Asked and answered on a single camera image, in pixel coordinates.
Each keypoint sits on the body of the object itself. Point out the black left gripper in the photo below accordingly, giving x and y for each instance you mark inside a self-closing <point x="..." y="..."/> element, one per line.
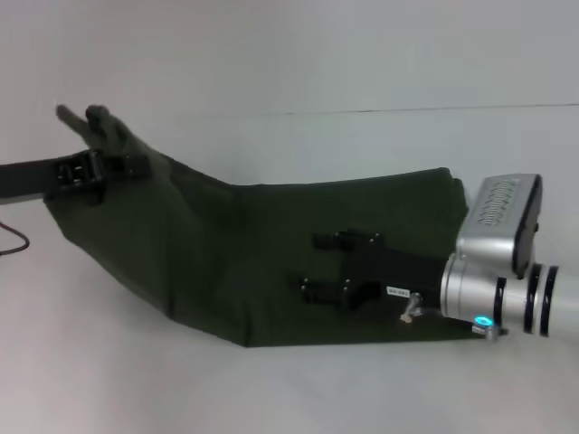
<point x="45" y="174"/>

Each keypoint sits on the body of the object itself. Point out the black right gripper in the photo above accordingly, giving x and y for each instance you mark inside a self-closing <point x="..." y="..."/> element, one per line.
<point x="398" y="276"/>

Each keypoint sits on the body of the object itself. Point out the dark green FREE t-shirt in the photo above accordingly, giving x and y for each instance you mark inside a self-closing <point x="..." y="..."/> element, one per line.
<point x="271" y="253"/>

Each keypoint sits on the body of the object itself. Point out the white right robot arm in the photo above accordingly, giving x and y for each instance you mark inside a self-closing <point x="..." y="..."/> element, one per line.
<point x="511" y="298"/>

